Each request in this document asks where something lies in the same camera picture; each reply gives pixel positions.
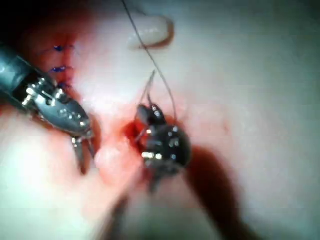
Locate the left arm needle driver jaw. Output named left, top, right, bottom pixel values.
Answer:
left=71, top=136, right=85, bottom=174
left=85, top=136, right=96, bottom=159

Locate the right arm needle driver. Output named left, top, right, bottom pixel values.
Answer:
left=141, top=123, right=193, bottom=176

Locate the right arm needle driver jaw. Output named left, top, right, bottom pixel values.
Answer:
left=136, top=104, right=151, bottom=125
left=149, top=105, right=166, bottom=126

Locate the left arm needle driver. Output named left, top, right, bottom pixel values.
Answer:
left=22, top=76, right=95, bottom=139

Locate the blue thread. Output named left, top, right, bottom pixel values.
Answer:
left=121, top=0, right=180, bottom=123

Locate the blue stitching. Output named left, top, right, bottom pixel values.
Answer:
left=37, top=42, right=81, bottom=91

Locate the tissue pad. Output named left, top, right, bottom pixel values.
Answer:
left=0, top=0, right=320, bottom=240

